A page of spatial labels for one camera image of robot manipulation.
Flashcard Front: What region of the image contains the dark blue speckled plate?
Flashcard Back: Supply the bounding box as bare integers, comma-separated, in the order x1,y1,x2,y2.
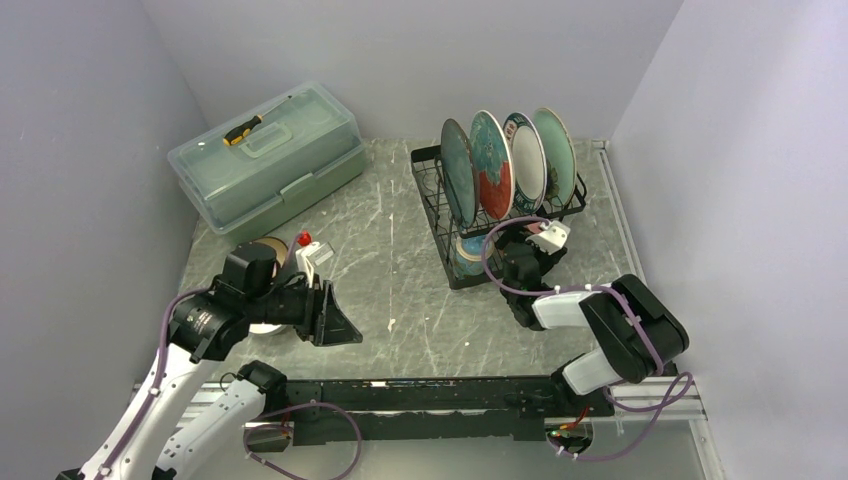
440,118,479,230

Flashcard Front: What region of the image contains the brown glazed bowl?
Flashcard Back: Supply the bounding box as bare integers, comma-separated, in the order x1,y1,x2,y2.
258,236,289,270

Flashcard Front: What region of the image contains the red teal flower plate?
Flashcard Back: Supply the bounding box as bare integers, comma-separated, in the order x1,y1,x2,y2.
470,110,515,220

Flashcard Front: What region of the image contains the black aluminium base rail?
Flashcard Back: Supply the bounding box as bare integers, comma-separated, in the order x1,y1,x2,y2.
129,374,707,458

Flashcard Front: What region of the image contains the black wire dish rack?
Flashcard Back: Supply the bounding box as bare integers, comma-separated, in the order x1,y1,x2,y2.
409,144,590,291

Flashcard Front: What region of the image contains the white ceramic bowl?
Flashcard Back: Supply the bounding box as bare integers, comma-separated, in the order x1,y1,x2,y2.
249,323,288,336

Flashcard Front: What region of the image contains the yellow black handled screwdriver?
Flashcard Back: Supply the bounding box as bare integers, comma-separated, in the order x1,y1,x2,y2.
222,95,292,146

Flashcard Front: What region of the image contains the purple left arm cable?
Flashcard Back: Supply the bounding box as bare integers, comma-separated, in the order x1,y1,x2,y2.
92,286,210,480

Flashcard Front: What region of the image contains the light blue flower plate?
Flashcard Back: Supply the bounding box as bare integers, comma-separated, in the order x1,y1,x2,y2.
532,107,577,206

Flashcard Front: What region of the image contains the red teal rimmed plate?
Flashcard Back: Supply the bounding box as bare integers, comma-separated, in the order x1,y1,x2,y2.
503,112,548,214

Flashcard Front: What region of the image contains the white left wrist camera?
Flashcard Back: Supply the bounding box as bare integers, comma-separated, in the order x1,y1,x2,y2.
287,230,335,281

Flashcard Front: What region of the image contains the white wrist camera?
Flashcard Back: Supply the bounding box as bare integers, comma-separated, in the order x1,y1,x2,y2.
529,220,571,255
287,230,335,281

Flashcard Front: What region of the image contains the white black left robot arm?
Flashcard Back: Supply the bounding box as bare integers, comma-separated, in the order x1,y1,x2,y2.
58,241,363,479

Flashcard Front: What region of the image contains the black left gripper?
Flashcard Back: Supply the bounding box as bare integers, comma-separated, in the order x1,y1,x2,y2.
247,271,363,344

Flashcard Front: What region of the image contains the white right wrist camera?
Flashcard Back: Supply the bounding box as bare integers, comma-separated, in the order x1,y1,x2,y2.
529,220,571,255

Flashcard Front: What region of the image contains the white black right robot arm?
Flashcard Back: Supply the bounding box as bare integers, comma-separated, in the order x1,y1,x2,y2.
501,243,690,415

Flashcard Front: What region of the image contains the green translucent plastic storage box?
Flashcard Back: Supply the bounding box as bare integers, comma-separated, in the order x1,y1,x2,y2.
167,81,366,242

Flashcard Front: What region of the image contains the blue mug orange inside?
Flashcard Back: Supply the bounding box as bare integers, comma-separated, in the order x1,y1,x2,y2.
452,235,494,279

